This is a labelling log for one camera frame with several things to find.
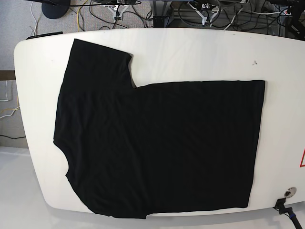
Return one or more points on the black T-shirt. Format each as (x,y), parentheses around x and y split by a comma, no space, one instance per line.
(160,148)

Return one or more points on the dark round stand base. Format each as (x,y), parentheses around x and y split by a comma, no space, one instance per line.
(55,9)

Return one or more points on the silver table grommet right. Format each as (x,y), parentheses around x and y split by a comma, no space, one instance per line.
(290,192)

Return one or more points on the aluminium frame post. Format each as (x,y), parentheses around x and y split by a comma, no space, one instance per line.
(161,12)

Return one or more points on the black clamp with cable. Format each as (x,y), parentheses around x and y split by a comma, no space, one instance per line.
(283,210)

